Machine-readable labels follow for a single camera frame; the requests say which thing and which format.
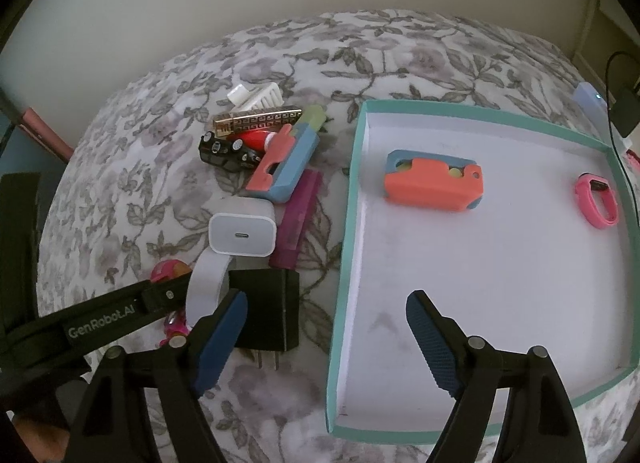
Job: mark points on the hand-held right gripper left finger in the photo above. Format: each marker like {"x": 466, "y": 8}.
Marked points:
{"x": 222, "y": 343}

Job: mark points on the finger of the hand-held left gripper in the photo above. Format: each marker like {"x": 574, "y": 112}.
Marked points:
{"x": 167, "y": 295}

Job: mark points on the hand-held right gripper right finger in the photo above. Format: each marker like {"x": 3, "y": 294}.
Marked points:
{"x": 432, "y": 343}

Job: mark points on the pink toy dog figure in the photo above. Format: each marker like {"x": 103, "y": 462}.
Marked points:
{"x": 167, "y": 270}

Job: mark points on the black power adapter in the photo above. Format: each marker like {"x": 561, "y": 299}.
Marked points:
{"x": 267, "y": 308}

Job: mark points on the teal cardboard tray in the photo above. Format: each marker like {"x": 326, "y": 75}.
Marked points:
{"x": 475, "y": 293}

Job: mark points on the white usb charger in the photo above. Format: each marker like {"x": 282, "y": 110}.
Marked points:
{"x": 242, "y": 233}

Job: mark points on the black toy car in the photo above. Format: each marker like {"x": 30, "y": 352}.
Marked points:
{"x": 222, "y": 150}

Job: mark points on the teal and coral toy block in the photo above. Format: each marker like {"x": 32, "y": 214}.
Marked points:
{"x": 290, "y": 163}

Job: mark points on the person's left forearm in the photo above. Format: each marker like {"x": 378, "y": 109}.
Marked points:
{"x": 37, "y": 445}

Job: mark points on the purple plastic bar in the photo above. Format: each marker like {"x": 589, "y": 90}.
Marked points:
{"x": 297, "y": 223}

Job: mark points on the coral blue case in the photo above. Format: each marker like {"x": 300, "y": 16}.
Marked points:
{"x": 430, "y": 188}

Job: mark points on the red and white bottle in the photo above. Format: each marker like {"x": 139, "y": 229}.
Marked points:
{"x": 255, "y": 138}

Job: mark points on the white bristle brush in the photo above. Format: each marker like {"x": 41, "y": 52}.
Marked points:
{"x": 260, "y": 120}

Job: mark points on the pink wristband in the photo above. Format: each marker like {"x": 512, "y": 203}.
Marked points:
{"x": 602, "y": 215}

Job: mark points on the white device with light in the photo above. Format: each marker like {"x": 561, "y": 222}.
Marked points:
{"x": 590, "y": 103}

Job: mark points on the floral bedsheet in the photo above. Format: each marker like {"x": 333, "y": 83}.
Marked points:
{"x": 350, "y": 53}

